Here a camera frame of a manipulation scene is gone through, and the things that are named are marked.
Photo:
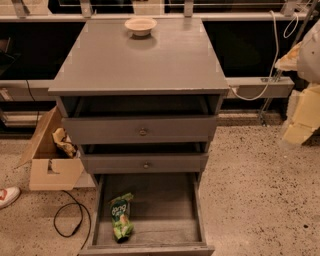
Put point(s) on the middle grey drawer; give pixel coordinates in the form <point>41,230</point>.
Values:
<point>145,158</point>

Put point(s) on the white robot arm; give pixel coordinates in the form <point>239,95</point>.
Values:
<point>303,111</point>

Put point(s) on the grey wall ledge rail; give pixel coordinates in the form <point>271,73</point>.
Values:
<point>248,87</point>

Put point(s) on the top grey drawer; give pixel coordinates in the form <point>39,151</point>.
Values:
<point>139,119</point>

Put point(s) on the open cardboard box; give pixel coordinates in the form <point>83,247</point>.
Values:
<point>51,168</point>

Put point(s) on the white and red shoe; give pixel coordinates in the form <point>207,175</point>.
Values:
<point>8,196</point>

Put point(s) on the green rice chip bag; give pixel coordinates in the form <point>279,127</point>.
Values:
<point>119,210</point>

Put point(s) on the metal stand pole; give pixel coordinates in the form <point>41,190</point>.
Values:
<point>303,56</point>

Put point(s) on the bottom grey open drawer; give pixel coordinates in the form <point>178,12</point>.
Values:
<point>165,212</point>

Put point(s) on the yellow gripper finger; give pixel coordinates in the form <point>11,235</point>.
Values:
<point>290,61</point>
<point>303,115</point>

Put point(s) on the beige bowl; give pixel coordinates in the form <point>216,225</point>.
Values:
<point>141,26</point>

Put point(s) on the crumpled yellow wrapper in box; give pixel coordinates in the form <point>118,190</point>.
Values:
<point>60,138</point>

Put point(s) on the grey wooden drawer cabinet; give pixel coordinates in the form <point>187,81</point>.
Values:
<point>176,58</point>

